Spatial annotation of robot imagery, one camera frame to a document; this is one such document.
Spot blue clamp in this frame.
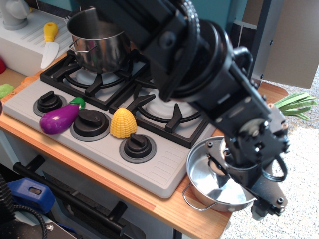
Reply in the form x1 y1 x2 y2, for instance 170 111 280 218
8 178 55 214

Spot black right stove knob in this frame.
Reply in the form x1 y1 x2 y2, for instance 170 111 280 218
119 133 157 164

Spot yellow toy corn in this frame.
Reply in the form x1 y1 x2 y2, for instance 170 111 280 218
110 108 137 138

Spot grey toy stove top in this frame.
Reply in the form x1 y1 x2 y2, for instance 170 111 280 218
2 49 225 199

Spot white toy sink unit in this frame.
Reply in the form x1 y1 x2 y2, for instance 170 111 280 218
0 9 72 76

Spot pink toy radish green leaves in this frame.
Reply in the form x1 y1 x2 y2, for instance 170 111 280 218
274 92 317 121

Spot red toy item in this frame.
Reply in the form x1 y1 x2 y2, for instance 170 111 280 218
0 58 6 74

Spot black gripper with plate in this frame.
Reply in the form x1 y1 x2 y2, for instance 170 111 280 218
205 140 287 220

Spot black middle stove knob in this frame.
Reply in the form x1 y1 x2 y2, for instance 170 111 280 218
70 110 111 142

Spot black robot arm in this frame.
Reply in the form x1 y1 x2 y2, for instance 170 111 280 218
80 0 290 220

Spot green toy lettuce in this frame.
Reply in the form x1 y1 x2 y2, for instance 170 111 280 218
0 83 14 99

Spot black left stove knob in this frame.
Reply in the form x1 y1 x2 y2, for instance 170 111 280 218
33 91 67 116

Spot black braided cable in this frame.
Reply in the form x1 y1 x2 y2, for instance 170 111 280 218
9 204 48 239

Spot purple toy eggplant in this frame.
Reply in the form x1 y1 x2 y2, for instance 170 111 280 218
39 97 86 135

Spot black oven door handle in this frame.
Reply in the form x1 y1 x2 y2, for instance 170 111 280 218
13 155 127 237

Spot small shallow steel pot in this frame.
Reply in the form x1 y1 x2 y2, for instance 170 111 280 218
182 136 256 212

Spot black burner grate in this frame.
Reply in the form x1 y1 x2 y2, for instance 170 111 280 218
109 76 215 148
40 50 149 111

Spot black stove knob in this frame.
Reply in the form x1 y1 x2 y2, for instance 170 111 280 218
119 133 157 164
70 110 111 142
33 91 67 116

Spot brown cardboard panel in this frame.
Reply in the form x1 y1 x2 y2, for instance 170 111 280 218
242 0 319 89

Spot tall steel stock pot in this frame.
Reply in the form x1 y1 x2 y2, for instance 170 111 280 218
67 8 131 73

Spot grey toy faucet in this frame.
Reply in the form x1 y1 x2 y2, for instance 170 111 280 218
0 0 31 30

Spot yellow handled toy knife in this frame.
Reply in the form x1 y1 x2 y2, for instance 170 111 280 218
40 22 59 69

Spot black right burner grate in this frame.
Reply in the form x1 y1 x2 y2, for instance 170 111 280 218
109 76 215 148

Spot black left burner grate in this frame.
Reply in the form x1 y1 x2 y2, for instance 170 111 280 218
40 50 149 111

